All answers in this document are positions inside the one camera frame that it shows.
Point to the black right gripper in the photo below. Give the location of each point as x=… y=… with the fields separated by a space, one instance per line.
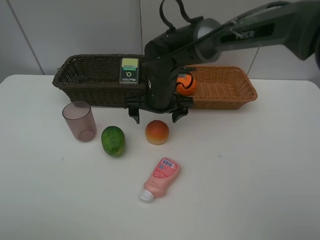
x=160 y=94

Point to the orange mandarin fruit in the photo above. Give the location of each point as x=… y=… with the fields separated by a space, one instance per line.
x=186 y=84

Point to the dark green pump bottle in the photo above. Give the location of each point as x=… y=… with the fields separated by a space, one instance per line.
x=129 y=71

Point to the pink squeeze bottle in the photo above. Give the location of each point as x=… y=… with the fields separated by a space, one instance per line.
x=158 y=183

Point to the translucent purple plastic cup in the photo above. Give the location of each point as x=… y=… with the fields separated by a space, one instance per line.
x=80 y=120

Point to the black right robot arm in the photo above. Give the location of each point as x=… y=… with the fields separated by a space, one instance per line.
x=295 y=25

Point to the orange wicker basket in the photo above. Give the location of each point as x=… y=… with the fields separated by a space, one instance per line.
x=221 y=87

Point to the dark brown wicker basket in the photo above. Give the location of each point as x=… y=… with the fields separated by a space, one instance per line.
x=95 y=79

